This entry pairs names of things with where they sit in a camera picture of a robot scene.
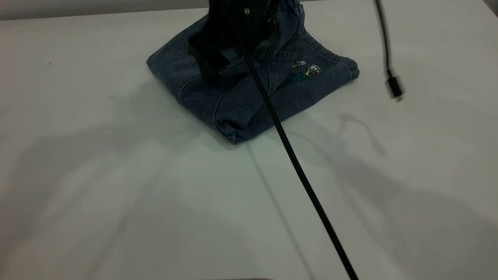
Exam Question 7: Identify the blue denim kids jeans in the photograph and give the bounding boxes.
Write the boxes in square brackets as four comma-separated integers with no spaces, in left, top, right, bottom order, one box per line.
[146,0,360,144]

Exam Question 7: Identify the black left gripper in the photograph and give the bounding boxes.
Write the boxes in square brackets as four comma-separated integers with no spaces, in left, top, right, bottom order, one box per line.
[208,0,281,55]

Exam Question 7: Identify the hanging cable with black plug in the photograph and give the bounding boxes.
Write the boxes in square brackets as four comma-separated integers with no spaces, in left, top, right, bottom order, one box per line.
[374,0,406,102]

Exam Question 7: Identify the thick black braided cable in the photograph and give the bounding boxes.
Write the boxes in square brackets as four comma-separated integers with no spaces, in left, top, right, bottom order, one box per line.
[220,0,359,280]

